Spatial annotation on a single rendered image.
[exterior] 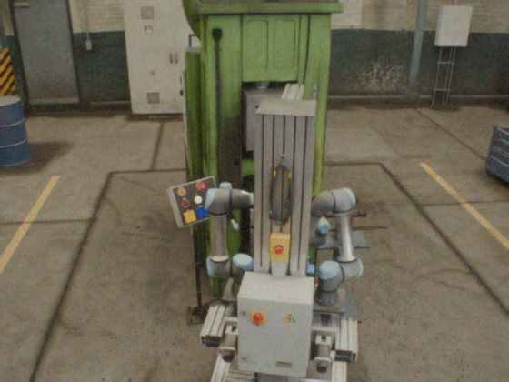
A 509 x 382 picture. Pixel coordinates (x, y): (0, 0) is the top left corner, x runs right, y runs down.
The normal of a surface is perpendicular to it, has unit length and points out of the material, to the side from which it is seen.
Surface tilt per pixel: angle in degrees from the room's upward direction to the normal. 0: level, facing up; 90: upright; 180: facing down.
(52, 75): 90
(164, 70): 90
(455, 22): 90
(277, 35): 90
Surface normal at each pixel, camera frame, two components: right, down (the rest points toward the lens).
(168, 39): 0.07, 0.44
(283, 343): -0.15, 0.43
